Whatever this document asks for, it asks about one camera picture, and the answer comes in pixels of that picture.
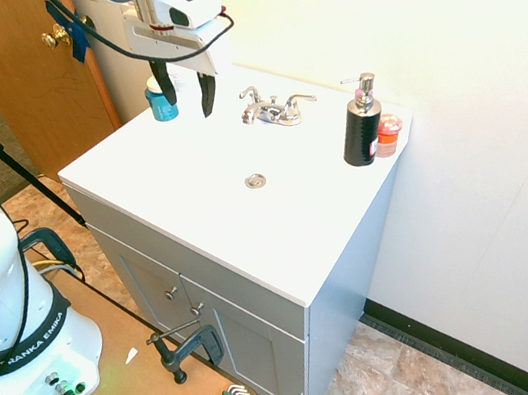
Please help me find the orange plastic jar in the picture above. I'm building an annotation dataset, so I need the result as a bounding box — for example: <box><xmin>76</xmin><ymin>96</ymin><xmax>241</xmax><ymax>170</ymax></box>
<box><xmin>368</xmin><ymin>110</ymin><xmax>410</xmax><ymax>160</ymax></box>

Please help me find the brown wooden base board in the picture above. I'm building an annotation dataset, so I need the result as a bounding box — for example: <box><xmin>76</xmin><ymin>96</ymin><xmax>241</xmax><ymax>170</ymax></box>
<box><xmin>0</xmin><ymin>210</ymin><xmax>279</xmax><ymax>395</ymax></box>

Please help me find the grey vanity cabinet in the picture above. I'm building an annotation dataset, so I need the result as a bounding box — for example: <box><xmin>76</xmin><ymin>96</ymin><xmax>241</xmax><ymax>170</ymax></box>
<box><xmin>62</xmin><ymin>128</ymin><xmax>436</xmax><ymax>395</ymax></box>

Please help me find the white sink countertop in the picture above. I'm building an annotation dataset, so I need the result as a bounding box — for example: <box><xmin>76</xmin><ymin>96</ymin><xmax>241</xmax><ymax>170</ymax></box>
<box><xmin>44</xmin><ymin>35</ymin><xmax>443</xmax><ymax>346</ymax></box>

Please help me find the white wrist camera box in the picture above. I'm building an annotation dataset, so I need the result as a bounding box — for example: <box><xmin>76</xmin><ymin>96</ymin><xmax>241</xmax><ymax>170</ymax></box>
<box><xmin>152</xmin><ymin>0</ymin><xmax>227</xmax><ymax>38</ymax></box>

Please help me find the blue tape strip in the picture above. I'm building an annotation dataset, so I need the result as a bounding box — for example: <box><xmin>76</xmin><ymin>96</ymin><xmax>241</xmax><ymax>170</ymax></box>
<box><xmin>42</xmin><ymin>0</ymin><xmax>94</xmax><ymax>69</ymax></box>

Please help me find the black soap dispenser bottle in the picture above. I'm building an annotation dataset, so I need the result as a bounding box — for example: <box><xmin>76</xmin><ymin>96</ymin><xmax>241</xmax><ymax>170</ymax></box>
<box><xmin>329</xmin><ymin>70</ymin><xmax>392</xmax><ymax>171</ymax></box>

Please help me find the chrome faucet spout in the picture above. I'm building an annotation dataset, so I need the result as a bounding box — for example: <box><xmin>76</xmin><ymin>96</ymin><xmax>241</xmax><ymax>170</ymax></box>
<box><xmin>238</xmin><ymin>99</ymin><xmax>284</xmax><ymax>134</ymax></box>

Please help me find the chrome sink drain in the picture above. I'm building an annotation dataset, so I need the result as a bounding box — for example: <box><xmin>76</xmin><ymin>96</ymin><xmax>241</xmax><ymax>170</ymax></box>
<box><xmin>243</xmin><ymin>171</ymin><xmax>269</xmax><ymax>191</ymax></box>

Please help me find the brass door knob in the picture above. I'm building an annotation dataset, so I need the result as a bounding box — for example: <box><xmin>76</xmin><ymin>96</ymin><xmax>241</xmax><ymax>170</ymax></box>
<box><xmin>38</xmin><ymin>21</ymin><xmax>74</xmax><ymax>53</ymax></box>

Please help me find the chrome faucet lever handle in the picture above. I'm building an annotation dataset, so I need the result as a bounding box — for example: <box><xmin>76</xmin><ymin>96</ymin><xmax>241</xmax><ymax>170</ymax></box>
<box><xmin>279</xmin><ymin>90</ymin><xmax>321</xmax><ymax>121</ymax></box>
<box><xmin>237</xmin><ymin>83</ymin><xmax>265</xmax><ymax>108</ymax></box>

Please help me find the wooden door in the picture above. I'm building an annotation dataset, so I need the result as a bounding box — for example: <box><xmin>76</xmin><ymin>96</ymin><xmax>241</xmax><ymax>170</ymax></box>
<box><xmin>0</xmin><ymin>0</ymin><xmax>131</xmax><ymax>192</ymax></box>

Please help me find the blue jar with white lid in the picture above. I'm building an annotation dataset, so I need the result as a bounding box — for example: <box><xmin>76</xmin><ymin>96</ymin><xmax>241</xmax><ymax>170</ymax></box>
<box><xmin>141</xmin><ymin>72</ymin><xmax>181</xmax><ymax>125</ymax></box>

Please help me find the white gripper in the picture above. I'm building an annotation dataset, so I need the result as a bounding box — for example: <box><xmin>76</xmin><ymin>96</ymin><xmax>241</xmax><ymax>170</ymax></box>
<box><xmin>117</xmin><ymin>0</ymin><xmax>226</xmax><ymax>131</ymax></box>

